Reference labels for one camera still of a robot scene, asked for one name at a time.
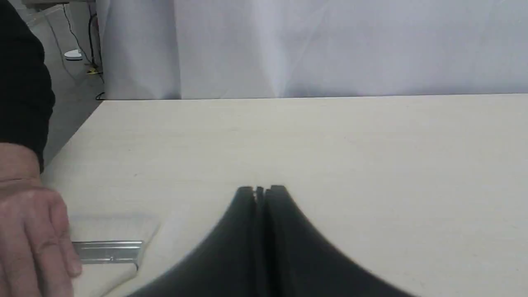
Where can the white floor device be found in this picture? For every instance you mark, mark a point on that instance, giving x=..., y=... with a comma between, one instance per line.
x=74, y=55

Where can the wooden handled paint brush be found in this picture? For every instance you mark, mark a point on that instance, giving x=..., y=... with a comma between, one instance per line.
x=111, y=248

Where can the person's bare open hand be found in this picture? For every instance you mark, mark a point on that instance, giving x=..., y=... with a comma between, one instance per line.
x=37, y=254

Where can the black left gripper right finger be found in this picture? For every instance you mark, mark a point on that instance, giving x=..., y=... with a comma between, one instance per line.
x=301, y=262

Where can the white curtain backdrop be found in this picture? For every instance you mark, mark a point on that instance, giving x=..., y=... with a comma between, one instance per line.
x=217, y=49

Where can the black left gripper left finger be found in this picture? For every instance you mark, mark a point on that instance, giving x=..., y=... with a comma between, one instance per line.
x=228, y=263

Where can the forearm in black sleeve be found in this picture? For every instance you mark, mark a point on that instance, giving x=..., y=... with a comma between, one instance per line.
x=27, y=99

